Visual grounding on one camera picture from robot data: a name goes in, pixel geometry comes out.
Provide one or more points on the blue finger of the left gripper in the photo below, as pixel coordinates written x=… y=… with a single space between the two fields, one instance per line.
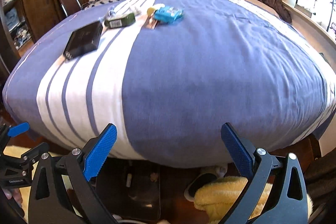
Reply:
x=18 y=130

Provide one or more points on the blue snack wrapper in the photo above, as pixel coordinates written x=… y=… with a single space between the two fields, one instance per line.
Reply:
x=168 y=14

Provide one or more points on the person's left hand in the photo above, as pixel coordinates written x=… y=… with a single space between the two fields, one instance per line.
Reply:
x=15 y=194

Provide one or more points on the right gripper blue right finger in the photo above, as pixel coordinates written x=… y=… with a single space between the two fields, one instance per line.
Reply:
x=240 y=150

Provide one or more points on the clear plastic packaging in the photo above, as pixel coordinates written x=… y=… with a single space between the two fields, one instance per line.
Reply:
x=113 y=12

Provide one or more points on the slipper on floor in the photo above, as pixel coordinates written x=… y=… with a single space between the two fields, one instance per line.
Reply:
x=207 y=175

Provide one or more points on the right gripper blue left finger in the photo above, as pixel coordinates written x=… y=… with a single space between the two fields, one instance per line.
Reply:
x=98 y=153

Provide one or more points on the yellow fluffy rug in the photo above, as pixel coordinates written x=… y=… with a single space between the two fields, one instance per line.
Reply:
x=217 y=198

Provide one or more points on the brown flat wrapper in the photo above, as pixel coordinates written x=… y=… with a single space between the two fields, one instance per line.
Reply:
x=150 y=23

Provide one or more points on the black trash bin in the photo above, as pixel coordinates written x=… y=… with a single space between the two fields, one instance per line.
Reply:
x=130 y=188

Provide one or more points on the black rectangular box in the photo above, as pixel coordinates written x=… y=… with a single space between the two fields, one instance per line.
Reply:
x=83 y=40

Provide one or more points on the blue white striped duvet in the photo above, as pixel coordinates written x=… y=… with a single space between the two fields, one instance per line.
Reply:
x=169 y=90

